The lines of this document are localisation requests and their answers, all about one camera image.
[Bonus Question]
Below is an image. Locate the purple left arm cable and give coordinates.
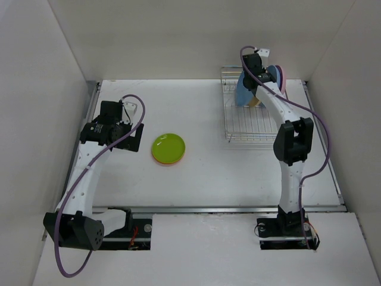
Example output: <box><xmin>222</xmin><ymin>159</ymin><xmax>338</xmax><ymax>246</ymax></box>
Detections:
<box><xmin>53</xmin><ymin>94</ymin><xmax>146</xmax><ymax>278</ymax></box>

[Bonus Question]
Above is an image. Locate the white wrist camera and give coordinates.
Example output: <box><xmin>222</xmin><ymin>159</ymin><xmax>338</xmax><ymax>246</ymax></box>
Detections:
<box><xmin>255</xmin><ymin>48</ymin><xmax>270</xmax><ymax>61</ymax></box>
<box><xmin>122</xmin><ymin>101</ymin><xmax>138</xmax><ymax>124</ymax></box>

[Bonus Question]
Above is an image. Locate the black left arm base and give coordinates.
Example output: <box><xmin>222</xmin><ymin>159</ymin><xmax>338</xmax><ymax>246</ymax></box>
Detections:
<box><xmin>99</xmin><ymin>218</ymin><xmax>152</xmax><ymax>251</ymax></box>

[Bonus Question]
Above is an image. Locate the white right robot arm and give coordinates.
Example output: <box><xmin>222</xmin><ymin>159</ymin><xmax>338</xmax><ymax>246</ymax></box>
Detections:
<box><xmin>241</xmin><ymin>51</ymin><xmax>314</xmax><ymax>235</ymax></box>

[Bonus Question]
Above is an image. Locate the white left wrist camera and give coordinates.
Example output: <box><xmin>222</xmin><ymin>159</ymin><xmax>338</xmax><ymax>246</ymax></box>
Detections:
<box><xmin>122</xmin><ymin>101</ymin><xmax>138</xmax><ymax>124</ymax></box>

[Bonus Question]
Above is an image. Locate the orange plate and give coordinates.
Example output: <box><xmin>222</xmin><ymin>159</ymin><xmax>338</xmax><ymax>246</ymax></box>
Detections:
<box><xmin>152</xmin><ymin>156</ymin><xmax>184</xmax><ymax>166</ymax></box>

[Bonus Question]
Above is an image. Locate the silver wire dish rack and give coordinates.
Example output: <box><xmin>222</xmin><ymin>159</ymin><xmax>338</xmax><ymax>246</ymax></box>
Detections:
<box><xmin>220</xmin><ymin>66</ymin><xmax>277</xmax><ymax>147</ymax></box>

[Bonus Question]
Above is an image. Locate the aluminium table rail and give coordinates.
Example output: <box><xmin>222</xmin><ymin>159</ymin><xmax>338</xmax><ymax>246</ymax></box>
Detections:
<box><xmin>92</xmin><ymin>79</ymin><xmax>342</xmax><ymax>213</ymax></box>

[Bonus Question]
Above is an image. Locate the pink plate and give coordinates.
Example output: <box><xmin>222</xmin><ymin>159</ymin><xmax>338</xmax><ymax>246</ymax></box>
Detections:
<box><xmin>277</xmin><ymin>66</ymin><xmax>286</xmax><ymax>94</ymax></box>

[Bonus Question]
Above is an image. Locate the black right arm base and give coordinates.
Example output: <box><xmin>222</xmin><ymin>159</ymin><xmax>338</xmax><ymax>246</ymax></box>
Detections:
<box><xmin>254</xmin><ymin>217</ymin><xmax>320</xmax><ymax>250</ymax></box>

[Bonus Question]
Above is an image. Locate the green plate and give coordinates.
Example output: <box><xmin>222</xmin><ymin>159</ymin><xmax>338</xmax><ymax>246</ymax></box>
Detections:
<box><xmin>151</xmin><ymin>133</ymin><xmax>186</xmax><ymax>161</ymax></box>

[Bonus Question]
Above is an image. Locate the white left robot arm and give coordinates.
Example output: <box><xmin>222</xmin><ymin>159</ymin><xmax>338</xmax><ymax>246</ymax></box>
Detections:
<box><xmin>56</xmin><ymin>100</ymin><xmax>137</xmax><ymax>251</ymax></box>

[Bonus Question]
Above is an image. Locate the beige plate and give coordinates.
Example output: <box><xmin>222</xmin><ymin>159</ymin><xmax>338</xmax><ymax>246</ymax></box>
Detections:
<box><xmin>248</xmin><ymin>97</ymin><xmax>261</xmax><ymax>107</ymax></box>

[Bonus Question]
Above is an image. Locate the light blue plate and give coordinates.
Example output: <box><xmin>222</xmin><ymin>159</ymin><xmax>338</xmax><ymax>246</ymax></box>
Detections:
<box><xmin>235</xmin><ymin>72</ymin><xmax>254</xmax><ymax>107</ymax></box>

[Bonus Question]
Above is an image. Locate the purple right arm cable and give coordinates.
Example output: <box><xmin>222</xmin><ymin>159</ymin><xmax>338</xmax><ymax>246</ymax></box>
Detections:
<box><xmin>239</xmin><ymin>45</ymin><xmax>332</xmax><ymax>250</ymax></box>

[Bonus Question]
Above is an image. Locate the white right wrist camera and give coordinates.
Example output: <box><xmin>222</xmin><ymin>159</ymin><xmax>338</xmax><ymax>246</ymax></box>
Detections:
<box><xmin>255</xmin><ymin>48</ymin><xmax>270</xmax><ymax>61</ymax></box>

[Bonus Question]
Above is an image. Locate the purple plate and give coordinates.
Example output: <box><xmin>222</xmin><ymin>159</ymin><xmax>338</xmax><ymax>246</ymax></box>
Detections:
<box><xmin>275</xmin><ymin>65</ymin><xmax>286</xmax><ymax>94</ymax></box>

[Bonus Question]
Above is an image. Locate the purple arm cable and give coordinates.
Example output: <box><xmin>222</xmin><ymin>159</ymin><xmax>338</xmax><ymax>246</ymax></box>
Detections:
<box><xmin>53</xmin><ymin>94</ymin><xmax>146</xmax><ymax>278</ymax></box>
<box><xmin>239</xmin><ymin>45</ymin><xmax>332</xmax><ymax>250</ymax></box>

